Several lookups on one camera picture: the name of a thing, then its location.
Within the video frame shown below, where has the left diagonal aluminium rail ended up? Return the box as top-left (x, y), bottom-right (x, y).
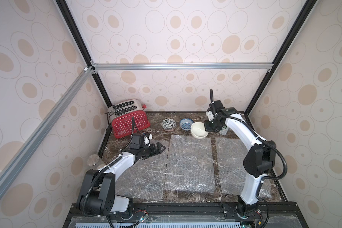
top-left (0, 66), bottom-right (95, 200)

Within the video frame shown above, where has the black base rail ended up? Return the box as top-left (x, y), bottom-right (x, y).
top-left (64, 202), bottom-right (308, 228)

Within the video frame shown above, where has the black right frame post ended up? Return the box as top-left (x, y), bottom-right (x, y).
top-left (244, 0), bottom-right (317, 116)

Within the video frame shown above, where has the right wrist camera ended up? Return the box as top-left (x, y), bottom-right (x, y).
top-left (206, 100), bottom-right (224, 121)

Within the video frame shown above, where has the bubble wrap sheet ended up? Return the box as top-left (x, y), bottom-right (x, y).
top-left (116, 140), bottom-right (169, 201)
top-left (215, 137), bottom-right (272, 198)
top-left (164, 135), bottom-right (215, 193)

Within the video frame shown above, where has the horizontal aluminium rail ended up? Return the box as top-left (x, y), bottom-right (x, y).
top-left (93, 62), bottom-right (274, 71)

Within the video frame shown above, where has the cream white bowl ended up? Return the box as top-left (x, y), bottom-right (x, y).
top-left (191, 122), bottom-right (209, 139)

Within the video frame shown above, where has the black frame post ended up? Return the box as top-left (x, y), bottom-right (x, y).
top-left (244, 0), bottom-right (317, 116)
top-left (55, 0), bottom-right (112, 108)

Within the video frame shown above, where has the red silver toaster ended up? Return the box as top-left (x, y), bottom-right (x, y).
top-left (107, 99), bottom-right (151, 139)

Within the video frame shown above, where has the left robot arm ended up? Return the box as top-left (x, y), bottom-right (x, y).
top-left (76, 133), bottom-right (166, 219)

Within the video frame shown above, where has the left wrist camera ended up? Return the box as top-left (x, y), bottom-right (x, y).
top-left (143, 133), bottom-right (153, 146)

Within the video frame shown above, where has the black white patterned bowl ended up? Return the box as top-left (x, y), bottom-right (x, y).
top-left (161, 118), bottom-right (176, 132)

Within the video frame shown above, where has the black left frame post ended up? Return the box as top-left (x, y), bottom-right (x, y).
top-left (55, 0), bottom-right (112, 108)

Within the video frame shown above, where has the blue white patterned bowl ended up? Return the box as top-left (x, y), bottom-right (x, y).
top-left (179, 118), bottom-right (194, 131)

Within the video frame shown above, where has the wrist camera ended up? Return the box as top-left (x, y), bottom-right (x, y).
top-left (206, 100), bottom-right (224, 121)
top-left (143, 133), bottom-right (153, 146)

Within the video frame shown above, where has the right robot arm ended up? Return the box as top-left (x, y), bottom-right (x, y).
top-left (204, 101), bottom-right (288, 219)

